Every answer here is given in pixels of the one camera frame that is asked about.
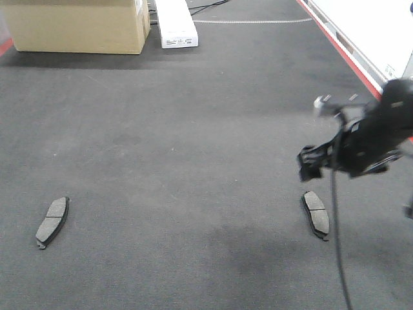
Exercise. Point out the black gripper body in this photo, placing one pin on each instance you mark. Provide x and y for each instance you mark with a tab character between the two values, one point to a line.
366	146

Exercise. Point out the cardboard box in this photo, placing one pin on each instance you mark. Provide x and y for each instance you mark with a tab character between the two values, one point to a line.
96	27

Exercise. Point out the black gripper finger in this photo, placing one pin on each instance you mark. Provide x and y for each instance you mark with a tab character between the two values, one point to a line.
313	155
307	173

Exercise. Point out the white long box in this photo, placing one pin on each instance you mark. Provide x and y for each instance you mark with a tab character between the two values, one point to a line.
176	26

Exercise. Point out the white red conveyor side rail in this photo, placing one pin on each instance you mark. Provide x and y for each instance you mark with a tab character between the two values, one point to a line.
373	37

